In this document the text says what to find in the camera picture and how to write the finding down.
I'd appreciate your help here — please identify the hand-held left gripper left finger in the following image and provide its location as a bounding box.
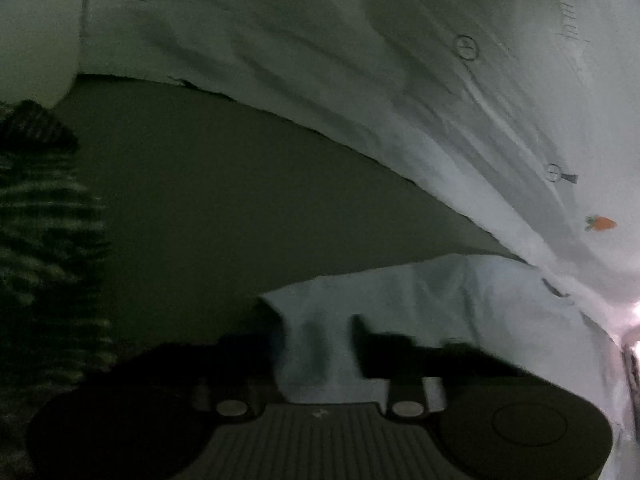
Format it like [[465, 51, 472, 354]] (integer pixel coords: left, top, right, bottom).
[[150, 332, 287, 418]]

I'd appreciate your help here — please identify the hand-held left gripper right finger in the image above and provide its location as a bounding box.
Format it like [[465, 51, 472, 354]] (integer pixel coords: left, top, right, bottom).
[[352, 315, 528, 418]]

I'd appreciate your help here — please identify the white cloth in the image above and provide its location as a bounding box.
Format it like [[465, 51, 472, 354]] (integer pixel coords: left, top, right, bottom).
[[257, 254, 635, 443]]

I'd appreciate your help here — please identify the plaid cloth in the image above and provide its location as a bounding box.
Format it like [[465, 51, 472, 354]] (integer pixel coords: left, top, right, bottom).
[[0, 99, 113, 381]]

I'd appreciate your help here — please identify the white carrot print sheet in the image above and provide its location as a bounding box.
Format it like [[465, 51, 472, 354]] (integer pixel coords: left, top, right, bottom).
[[80, 0, 640, 343]]

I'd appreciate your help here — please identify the white panel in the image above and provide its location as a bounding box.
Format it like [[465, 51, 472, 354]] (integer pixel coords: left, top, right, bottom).
[[0, 0, 90, 110]]

